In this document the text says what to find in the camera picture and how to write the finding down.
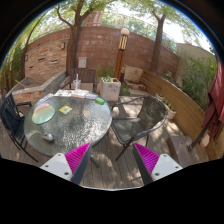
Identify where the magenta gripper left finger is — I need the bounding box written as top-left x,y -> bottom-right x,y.
41,143 -> 92,185

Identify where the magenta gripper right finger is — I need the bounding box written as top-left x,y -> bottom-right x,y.
133,143 -> 182,185

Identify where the grey computer mouse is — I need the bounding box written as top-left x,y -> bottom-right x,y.
42,133 -> 54,142

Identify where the round glass patio table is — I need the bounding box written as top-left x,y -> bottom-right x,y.
24,96 -> 112,156

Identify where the black mesh chair right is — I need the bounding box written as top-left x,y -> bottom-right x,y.
111,95 -> 167,160

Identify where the yellow square card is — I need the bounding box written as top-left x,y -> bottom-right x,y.
59,105 -> 72,114

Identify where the small white plant pot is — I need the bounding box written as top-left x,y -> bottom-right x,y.
165,101 -> 176,120

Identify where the curved wooden bench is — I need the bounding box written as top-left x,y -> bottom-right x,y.
139,69 -> 218,161

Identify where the green sponge block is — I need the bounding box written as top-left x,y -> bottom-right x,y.
95,97 -> 105,105

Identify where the open white book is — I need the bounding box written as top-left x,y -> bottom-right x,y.
55,90 -> 88,98

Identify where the black chair left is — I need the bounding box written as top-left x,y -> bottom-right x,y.
0,94 -> 37,162

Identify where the red folded patio umbrella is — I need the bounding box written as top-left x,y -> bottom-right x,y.
187,59 -> 224,151

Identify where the clear plastic cup with straw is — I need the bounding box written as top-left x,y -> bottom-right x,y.
73,73 -> 81,90

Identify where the white square planter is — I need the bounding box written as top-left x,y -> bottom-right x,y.
100,77 -> 121,101

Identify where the dark chair behind table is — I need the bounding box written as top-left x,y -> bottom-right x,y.
69,68 -> 96,91

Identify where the right tree trunk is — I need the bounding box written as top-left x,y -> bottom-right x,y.
150,10 -> 166,73

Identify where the tree trunk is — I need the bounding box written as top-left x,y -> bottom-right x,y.
56,0 -> 96,75
150,10 -> 166,73

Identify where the left tree trunk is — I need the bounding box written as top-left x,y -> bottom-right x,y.
56,0 -> 96,75

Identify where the grey wall utility box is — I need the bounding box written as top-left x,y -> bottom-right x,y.
78,57 -> 87,68

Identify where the wooden lamp post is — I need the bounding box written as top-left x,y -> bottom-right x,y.
114,28 -> 129,79

